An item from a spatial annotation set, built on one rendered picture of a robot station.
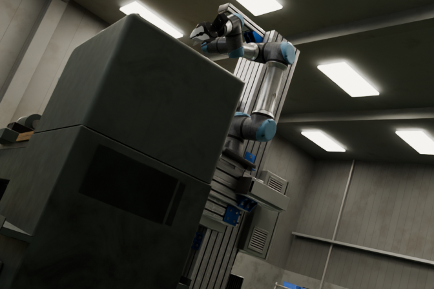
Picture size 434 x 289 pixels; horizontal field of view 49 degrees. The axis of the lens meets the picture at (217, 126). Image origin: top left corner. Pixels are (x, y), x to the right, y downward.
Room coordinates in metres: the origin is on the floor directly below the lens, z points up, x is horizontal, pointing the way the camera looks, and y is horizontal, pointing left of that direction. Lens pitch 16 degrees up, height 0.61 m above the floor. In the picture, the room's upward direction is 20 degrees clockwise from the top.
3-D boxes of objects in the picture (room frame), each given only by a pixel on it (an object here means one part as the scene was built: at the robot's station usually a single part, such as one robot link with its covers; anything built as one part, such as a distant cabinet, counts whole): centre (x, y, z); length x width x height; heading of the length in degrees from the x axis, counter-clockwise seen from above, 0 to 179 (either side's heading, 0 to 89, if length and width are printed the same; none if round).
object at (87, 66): (1.70, 0.30, 1.06); 0.59 x 0.48 x 0.39; 30
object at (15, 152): (2.34, 0.70, 0.77); 2.10 x 0.34 x 0.18; 30
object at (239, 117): (2.36, -0.11, 1.33); 0.13 x 0.12 x 0.14; 50
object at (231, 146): (2.37, -0.10, 1.21); 0.15 x 0.15 x 0.10
